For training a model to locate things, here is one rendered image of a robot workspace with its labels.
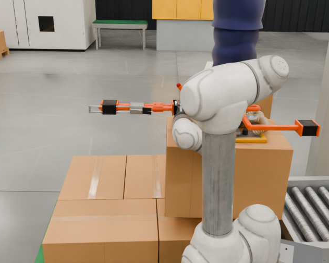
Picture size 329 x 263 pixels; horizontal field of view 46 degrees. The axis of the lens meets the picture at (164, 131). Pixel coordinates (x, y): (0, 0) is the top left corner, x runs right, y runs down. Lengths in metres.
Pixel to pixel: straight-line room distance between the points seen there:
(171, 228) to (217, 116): 1.21
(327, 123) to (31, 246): 2.42
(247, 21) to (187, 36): 7.55
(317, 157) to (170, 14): 6.41
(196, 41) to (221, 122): 8.32
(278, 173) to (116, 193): 1.03
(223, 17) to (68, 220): 1.35
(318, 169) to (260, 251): 2.10
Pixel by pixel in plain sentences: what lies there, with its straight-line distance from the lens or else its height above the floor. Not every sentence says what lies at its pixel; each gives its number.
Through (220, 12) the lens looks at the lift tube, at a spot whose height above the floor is 1.67.
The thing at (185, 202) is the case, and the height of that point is 0.76.
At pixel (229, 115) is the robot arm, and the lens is 1.07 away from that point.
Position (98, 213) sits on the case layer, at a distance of 2.30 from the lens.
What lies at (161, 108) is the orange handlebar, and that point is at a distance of 1.92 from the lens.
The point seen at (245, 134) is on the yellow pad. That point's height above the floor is 1.10.
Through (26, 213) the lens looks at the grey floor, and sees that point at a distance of 3.39.
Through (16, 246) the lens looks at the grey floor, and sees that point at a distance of 3.07.
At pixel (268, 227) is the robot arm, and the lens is 1.44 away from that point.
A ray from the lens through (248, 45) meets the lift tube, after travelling 1.84.
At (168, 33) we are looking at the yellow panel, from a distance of 9.31.
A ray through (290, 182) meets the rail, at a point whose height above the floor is 0.58.
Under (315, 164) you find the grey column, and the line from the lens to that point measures 3.46.
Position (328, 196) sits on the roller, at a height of 0.55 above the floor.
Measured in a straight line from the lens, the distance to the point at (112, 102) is 1.95.
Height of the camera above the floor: 1.85
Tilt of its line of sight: 23 degrees down
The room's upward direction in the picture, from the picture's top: 1 degrees clockwise
